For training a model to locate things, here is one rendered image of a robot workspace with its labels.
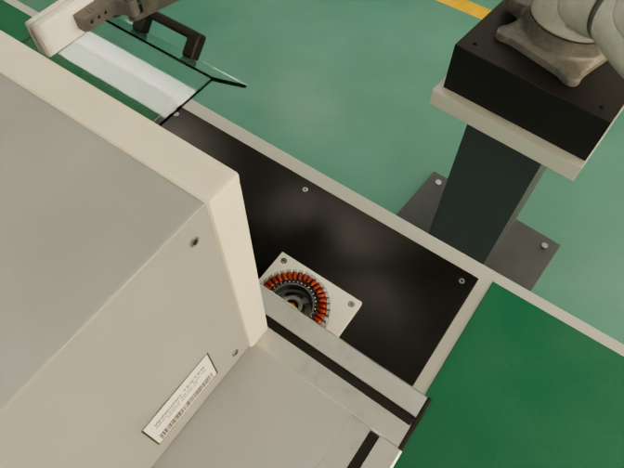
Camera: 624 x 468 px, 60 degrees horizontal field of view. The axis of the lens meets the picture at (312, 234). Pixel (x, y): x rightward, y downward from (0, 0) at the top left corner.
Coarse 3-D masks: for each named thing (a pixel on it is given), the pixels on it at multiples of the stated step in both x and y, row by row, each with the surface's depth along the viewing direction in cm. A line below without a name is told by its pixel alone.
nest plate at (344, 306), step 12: (276, 264) 84; (288, 264) 84; (300, 264) 84; (264, 276) 83; (336, 288) 82; (336, 300) 81; (348, 300) 81; (336, 312) 80; (348, 312) 80; (336, 324) 79
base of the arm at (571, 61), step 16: (512, 0) 103; (528, 0) 103; (528, 16) 98; (496, 32) 101; (512, 32) 99; (528, 32) 98; (544, 32) 94; (528, 48) 98; (544, 48) 96; (560, 48) 94; (576, 48) 94; (592, 48) 94; (544, 64) 97; (560, 64) 95; (576, 64) 95; (592, 64) 96; (560, 80) 95; (576, 80) 94
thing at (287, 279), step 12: (276, 276) 79; (288, 276) 79; (300, 276) 79; (312, 276) 79; (276, 288) 78; (288, 288) 80; (300, 288) 79; (312, 288) 78; (324, 288) 78; (288, 300) 78; (300, 300) 78; (312, 300) 78; (324, 300) 77; (312, 312) 76; (324, 312) 76; (324, 324) 76
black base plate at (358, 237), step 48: (192, 144) 98; (240, 144) 98; (288, 192) 93; (288, 240) 88; (336, 240) 88; (384, 240) 88; (384, 288) 83; (432, 288) 83; (384, 336) 79; (432, 336) 79
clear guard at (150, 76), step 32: (96, 32) 69; (128, 32) 69; (64, 64) 66; (96, 64) 66; (128, 64) 66; (160, 64) 66; (192, 64) 68; (128, 96) 64; (160, 96) 64; (192, 96) 64
